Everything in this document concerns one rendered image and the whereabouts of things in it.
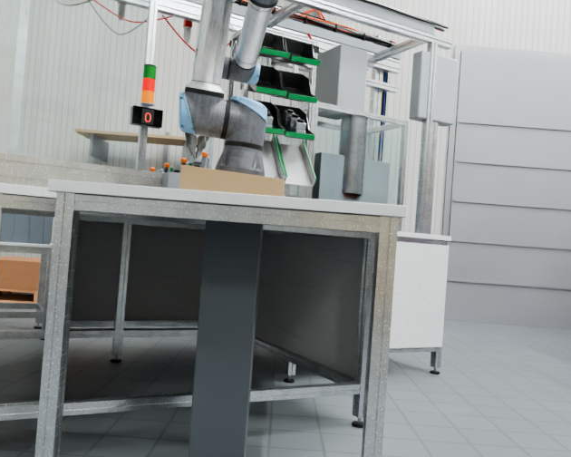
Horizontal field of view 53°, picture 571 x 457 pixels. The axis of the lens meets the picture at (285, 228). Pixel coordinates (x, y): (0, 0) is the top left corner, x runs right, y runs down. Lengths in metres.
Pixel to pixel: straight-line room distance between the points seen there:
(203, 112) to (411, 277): 2.14
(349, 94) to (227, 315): 2.12
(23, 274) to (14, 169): 3.86
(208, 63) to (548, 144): 5.87
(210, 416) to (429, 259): 2.19
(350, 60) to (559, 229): 4.24
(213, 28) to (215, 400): 1.05
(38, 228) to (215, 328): 2.52
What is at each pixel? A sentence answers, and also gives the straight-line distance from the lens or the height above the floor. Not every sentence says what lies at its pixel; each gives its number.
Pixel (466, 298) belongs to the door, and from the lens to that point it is 6.84.
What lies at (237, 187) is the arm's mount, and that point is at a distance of 1.57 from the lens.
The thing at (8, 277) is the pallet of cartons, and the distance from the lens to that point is 5.88.
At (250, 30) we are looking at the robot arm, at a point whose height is 1.39.
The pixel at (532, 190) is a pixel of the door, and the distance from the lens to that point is 7.10.
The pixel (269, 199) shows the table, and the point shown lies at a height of 0.85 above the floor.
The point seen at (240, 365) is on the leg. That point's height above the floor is 0.38.
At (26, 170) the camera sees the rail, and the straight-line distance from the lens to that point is 2.02.
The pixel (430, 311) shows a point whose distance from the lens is 3.67.
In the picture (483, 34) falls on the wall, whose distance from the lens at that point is 7.33.
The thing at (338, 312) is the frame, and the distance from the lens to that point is 2.70.
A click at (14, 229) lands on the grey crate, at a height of 0.70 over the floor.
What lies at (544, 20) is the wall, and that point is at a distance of 7.64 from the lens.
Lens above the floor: 0.75
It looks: 1 degrees up
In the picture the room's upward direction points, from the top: 4 degrees clockwise
